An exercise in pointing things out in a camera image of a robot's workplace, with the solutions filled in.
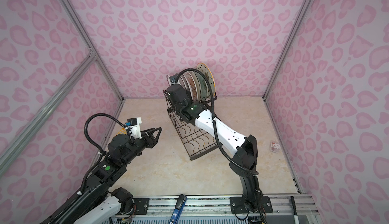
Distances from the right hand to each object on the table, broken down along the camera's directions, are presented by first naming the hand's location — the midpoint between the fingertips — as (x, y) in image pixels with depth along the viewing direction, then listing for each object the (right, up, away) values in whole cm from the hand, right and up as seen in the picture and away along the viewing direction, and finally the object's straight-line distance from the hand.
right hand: (179, 89), depth 77 cm
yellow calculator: (-41, -25, +24) cm, 53 cm away
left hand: (-9, -18, -7) cm, 21 cm away
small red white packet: (+55, -33, +13) cm, 65 cm away
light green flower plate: (+12, +4, +9) cm, 16 cm away
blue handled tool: (+1, -56, -8) cm, 56 cm away
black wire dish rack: (+7, -31, +17) cm, 36 cm away
